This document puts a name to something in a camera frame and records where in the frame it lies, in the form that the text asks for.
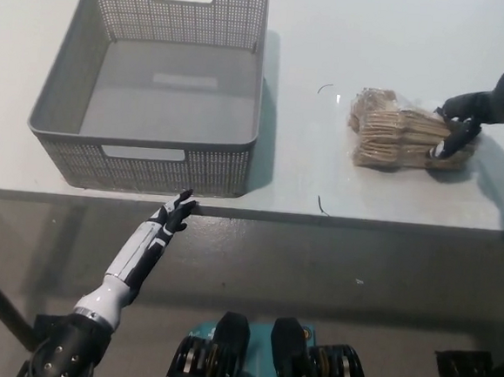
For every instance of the black floor foot plate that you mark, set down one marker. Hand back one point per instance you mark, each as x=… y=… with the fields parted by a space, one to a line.
x=460 y=371

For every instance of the robot left black body block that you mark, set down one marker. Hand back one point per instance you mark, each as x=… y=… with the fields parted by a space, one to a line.
x=231 y=335

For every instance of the small white floor scrap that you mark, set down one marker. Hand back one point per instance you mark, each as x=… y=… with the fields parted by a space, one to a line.
x=359 y=281

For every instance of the robot left white black hand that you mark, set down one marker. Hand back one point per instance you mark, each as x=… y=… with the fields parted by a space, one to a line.
x=142 y=250

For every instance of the grey perforated plastic basket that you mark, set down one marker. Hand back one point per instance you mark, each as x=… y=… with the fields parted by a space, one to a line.
x=167 y=103

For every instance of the clear bag of wooden forks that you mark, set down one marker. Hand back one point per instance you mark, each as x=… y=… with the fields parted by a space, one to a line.
x=391 y=134

